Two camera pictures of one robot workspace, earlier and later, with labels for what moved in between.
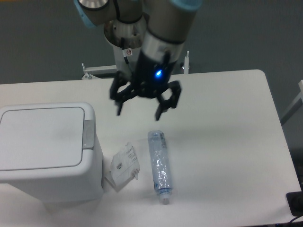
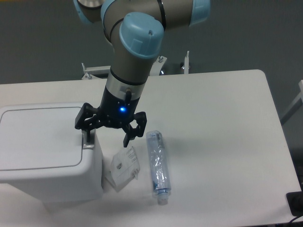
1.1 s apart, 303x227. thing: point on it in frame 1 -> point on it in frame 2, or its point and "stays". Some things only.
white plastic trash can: (41, 155) stays
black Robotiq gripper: (150, 73) -> (114, 111)
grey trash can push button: (88, 135) stays
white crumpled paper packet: (124, 166) stays
